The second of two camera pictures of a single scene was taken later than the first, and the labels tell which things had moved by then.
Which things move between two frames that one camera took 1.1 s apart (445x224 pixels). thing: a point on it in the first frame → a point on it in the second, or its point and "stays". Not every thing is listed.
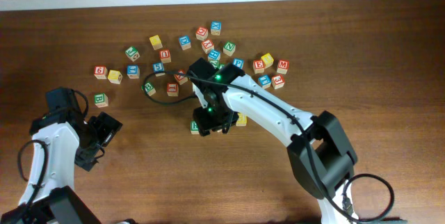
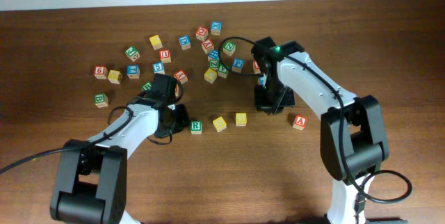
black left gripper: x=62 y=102 → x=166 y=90
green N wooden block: x=229 y=48 stays
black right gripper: x=205 y=118 → x=263 y=103
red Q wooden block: x=201 y=33 stays
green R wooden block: x=195 y=129 stays
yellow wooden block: x=242 y=120 stays
